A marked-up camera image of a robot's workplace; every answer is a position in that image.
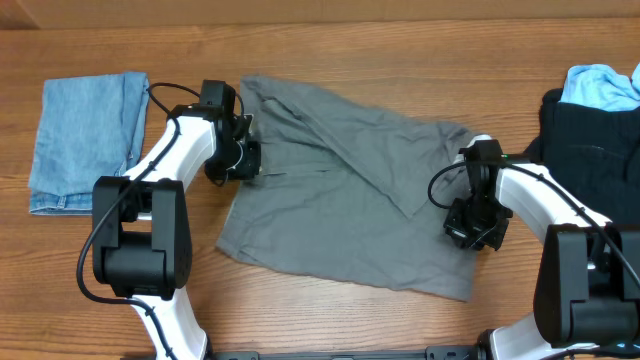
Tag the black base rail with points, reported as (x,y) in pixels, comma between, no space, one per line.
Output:
(350,354)

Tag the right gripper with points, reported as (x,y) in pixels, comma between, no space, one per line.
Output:
(473,231)

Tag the light blue garment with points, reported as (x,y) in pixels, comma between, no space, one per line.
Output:
(599,86)

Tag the folded blue denim jeans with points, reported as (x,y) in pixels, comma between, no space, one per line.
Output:
(90,126)

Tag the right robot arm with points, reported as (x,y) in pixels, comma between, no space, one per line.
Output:
(586,300)

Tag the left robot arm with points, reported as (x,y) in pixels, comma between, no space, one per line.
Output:
(139,252)

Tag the black garment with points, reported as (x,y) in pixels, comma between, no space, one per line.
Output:
(592,153)

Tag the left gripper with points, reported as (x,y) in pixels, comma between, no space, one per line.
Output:
(251,166)

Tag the grey shorts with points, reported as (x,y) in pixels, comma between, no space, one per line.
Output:
(349,193)

